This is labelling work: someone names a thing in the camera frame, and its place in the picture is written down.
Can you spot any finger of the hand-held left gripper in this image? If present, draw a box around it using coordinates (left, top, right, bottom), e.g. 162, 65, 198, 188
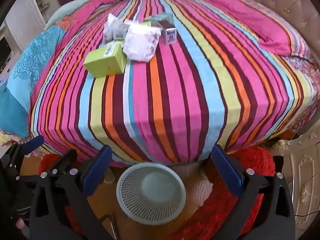
0, 135, 45, 180
49, 149, 78, 178

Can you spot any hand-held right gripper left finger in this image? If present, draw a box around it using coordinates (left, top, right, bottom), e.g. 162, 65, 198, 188
29, 145, 118, 240

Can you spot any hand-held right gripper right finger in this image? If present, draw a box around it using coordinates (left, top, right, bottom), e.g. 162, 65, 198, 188
211, 144, 297, 240

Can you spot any pale mesh waste basket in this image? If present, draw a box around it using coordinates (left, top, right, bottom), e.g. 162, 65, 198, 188
116, 162, 187, 225

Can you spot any green cardboard box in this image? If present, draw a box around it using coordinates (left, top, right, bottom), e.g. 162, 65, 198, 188
83, 42, 127, 77

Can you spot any large white plastic bag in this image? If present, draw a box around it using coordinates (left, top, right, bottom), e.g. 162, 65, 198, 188
123, 21, 160, 62

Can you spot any small white plastic bag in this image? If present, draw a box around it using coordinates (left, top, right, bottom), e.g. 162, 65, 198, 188
104, 13, 129, 43

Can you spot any small purple-white box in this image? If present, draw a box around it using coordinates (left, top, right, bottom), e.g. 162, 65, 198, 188
157, 20, 178, 45

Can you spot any teal cardboard box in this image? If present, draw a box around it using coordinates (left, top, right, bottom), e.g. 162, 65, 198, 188
147, 13, 174, 27

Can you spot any red shaggy rug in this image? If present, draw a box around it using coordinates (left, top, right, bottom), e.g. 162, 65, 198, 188
39, 146, 278, 240

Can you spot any cream carved footboard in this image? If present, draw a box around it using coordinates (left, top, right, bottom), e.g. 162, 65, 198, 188
270, 127, 320, 233

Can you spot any teal patterned blanket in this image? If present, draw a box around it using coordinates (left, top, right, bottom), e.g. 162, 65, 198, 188
0, 26, 67, 138

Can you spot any black television screen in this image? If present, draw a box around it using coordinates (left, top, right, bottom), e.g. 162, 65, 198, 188
0, 36, 12, 68

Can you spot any striped colourful bed sheet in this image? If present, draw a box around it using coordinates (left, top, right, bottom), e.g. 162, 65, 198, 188
29, 0, 313, 164

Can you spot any white cabinet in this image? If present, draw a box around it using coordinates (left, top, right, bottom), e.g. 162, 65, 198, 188
5, 0, 62, 53

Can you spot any floral quilt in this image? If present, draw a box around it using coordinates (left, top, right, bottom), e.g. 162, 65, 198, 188
282, 52, 320, 133

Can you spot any light blue pillow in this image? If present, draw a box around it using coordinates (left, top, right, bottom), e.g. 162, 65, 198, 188
45, 0, 93, 29

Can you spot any pink orange pillow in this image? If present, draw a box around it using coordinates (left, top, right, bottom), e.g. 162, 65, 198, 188
57, 0, 122, 30

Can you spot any large pink pillow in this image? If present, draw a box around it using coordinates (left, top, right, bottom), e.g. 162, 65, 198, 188
207, 0, 298, 55

